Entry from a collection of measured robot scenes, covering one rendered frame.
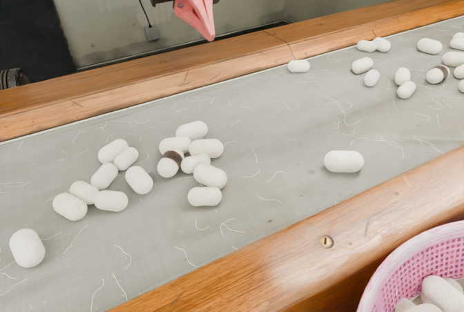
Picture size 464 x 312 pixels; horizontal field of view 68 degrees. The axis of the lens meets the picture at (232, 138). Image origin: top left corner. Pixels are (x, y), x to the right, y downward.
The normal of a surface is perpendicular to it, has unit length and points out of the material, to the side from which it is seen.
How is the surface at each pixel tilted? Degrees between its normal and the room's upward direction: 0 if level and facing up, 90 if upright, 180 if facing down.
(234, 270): 0
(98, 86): 0
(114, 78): 0
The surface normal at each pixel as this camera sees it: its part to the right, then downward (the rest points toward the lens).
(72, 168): -0.06, -0.81
